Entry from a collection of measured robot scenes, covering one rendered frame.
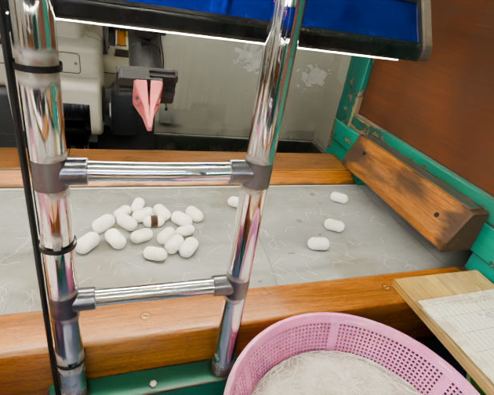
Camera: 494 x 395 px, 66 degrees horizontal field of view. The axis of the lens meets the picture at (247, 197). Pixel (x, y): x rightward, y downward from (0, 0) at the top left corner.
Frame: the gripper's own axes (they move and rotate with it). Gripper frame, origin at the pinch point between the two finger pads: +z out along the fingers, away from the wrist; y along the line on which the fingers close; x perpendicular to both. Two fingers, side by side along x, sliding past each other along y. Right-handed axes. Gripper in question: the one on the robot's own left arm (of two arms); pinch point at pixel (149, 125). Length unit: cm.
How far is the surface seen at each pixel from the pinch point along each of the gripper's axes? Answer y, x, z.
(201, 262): 5.4, -4.9, 24.8
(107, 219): -7.0, -0.8, 16.5
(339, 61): 139, 119, -124
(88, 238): -9.2, -3.8, 20.1
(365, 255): 32.0, -5.7, 25.8
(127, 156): -3.3, 12.2, 0.0
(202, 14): 2.1, -31.4, 6.8
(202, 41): 48, 128, -136
